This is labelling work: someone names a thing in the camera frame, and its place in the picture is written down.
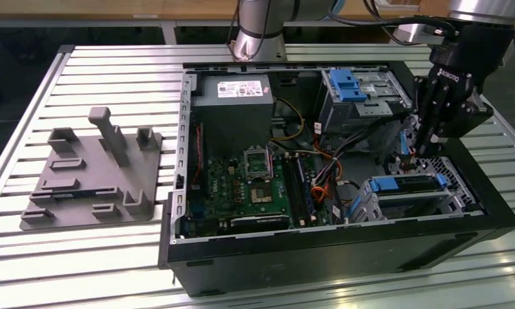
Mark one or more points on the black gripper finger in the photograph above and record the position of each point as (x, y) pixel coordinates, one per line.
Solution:
(431, 106)
(472, 119)

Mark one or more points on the hard disk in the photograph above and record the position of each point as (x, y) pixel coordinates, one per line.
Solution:
(385, 184)

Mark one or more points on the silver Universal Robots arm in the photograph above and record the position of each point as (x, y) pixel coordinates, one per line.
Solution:
(258, 25)

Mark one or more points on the metal disk bay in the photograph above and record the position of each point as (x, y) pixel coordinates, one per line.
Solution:
(411, 197)

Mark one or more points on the metal optical drive cage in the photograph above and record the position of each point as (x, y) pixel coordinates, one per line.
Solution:
(368, 116)

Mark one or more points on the blue plastic cage latch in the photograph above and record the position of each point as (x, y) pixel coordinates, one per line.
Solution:
(347, 87)

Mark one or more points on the grey power supply unit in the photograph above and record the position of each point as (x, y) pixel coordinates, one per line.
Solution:
(230, 116)

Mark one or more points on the CPU socket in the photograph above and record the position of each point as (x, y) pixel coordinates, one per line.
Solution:
(261, 194)

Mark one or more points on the black graphics card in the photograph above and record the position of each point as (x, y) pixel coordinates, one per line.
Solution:
(258, 222)

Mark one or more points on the green Dell motherboard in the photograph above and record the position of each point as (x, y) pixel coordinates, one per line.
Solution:
(222, 193)

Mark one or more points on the black open PC case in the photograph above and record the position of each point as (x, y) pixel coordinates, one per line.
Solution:
(325, 267)

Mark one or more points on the wooden workbench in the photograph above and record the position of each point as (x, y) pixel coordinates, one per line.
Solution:
(110, 8)

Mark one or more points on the grey parts rack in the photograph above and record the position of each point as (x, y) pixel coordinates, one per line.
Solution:
(93, 180)

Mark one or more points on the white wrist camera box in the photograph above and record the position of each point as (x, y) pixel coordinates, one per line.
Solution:
(411, 33)

